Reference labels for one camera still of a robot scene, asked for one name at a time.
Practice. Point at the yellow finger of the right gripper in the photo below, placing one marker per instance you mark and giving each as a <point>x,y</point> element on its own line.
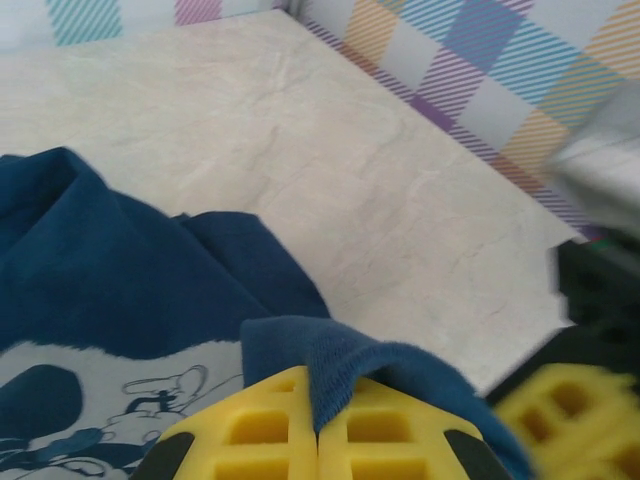
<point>575,425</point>

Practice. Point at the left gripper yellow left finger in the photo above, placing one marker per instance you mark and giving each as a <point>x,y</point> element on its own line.
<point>260,425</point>

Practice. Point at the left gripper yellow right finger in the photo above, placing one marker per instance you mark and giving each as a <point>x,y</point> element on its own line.
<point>380,430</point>

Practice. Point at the navy blue printed t-shirt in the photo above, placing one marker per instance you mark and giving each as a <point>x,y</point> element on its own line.
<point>125,275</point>

